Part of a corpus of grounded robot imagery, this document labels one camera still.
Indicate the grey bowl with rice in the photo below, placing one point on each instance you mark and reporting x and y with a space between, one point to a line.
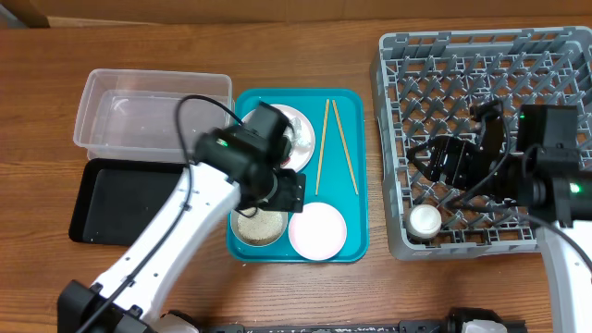
257 227

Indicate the teal serving tray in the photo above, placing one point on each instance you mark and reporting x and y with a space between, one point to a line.
328 147

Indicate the white paper cup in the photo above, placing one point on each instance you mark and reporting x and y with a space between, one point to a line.
423 222

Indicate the clear plastic bin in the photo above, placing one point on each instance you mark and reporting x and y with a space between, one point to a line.
128 114

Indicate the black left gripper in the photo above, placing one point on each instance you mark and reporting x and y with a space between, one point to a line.
291 192

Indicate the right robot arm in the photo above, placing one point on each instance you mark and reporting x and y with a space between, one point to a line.
535 177

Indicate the crumpled white napkin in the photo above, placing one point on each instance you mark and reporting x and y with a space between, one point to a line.
298 134

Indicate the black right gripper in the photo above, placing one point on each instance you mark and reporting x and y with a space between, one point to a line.
442 148

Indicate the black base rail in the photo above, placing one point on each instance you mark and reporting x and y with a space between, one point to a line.
459 319

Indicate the white empty bowl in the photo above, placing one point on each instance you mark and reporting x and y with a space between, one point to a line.
318 232

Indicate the wooden chopstick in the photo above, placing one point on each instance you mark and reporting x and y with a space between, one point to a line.
322 148
345 147

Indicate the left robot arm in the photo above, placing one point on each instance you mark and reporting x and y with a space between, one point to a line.
235 168

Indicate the right wooden chopstick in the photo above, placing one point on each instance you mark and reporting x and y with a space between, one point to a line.
345 147

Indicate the white round plate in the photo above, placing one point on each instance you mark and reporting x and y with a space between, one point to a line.
297 159

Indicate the left wooden chopstick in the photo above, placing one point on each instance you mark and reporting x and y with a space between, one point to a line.
322 148

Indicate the grey dishwasher rack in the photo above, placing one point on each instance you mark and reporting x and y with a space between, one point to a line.
423 86

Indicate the black plastic tray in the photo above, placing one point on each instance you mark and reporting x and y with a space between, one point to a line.
117 199

